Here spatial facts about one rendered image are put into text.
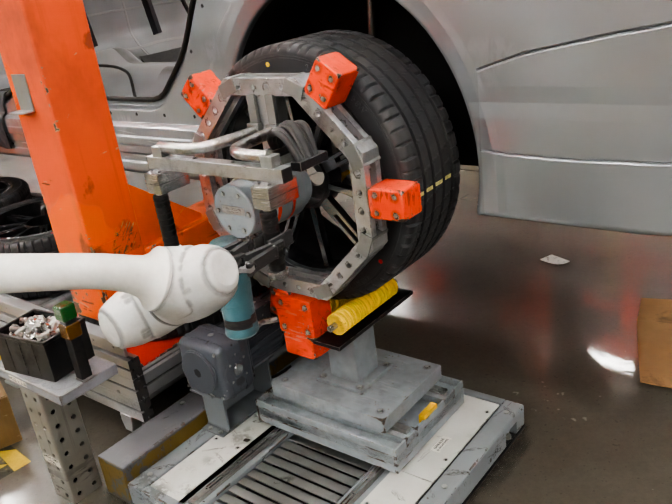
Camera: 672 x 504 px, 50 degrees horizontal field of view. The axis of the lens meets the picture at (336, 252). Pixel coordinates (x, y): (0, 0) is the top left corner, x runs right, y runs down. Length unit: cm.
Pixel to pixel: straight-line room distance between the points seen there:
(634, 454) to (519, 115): 103
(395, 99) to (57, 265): 85
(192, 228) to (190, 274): 105
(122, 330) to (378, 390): 99
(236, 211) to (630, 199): 84
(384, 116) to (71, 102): 77
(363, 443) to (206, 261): 101
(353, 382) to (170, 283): 106
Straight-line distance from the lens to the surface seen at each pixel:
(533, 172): 166
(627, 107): 155
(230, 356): 206
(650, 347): 268
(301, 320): 186
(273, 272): 152
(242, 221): 165
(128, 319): 124
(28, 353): 202
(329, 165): 176
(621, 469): 216
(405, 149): 161
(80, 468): 229
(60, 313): 187
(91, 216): 195
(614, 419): 233
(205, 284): 110
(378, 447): 197
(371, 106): 161
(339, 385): 209
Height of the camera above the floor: 136
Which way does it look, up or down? 22 degrees down
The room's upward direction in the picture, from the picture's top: 8 degrees counter-clockwise
